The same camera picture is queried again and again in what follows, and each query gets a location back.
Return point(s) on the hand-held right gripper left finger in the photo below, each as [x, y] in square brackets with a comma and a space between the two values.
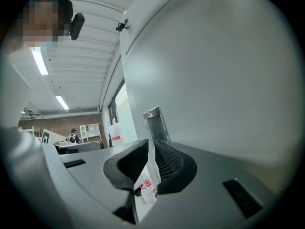
[119, 168]

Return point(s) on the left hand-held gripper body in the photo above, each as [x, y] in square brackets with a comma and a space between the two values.
[54, 137]

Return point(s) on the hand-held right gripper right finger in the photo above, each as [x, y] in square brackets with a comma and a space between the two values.
[178, 170]

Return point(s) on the grey metal locker cabinet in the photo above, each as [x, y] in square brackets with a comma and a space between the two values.
[152, 20]

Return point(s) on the large clear bottle red cap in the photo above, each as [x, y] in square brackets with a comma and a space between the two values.
[147, 182]

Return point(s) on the clear water jug red label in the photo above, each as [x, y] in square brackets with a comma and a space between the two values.
[116, 135]

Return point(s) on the long ceiling light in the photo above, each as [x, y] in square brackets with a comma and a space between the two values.
[62, 102]
[40, 61]

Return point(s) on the white shelf unit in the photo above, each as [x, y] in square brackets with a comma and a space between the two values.
[90, 132]

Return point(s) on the person's head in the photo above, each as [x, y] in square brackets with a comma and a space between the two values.
[40, 20]

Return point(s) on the black key with fob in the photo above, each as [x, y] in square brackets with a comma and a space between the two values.
[122, 27]

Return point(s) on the black window frame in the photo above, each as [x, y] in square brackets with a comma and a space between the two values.
[111, 114]

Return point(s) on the black head camera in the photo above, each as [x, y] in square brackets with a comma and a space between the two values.
[76, 26]

